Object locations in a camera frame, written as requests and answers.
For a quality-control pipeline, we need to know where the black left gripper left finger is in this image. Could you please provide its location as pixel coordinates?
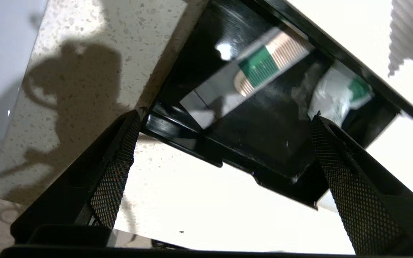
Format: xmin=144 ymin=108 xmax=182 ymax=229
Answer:
xmin=10 ymin=110 xmax=142 ymax=245

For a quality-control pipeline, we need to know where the white rectangular pad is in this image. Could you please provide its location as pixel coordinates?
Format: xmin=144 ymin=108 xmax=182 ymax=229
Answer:
xmin=285 ymin=0 xmax=413 ymax=112

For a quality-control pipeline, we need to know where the shower cap sachet green label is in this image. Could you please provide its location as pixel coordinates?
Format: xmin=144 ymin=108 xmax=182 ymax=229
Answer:
xmin=306 ymin=64 xmax=375 ymax=128

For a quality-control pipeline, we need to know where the black sliding drawer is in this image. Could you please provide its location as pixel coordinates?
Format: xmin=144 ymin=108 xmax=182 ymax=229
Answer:
xmin=140 ymin=0 xmax=401 ymax=210

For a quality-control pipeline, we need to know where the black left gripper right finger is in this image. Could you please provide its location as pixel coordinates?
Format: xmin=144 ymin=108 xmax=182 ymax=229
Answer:
xmin=309 ymin=111 xmax=413 ymax=255

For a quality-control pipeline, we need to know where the small packet green label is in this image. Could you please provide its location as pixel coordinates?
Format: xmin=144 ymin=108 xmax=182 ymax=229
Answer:
xmin=179 ymin=27 xmax=315 ymax=130

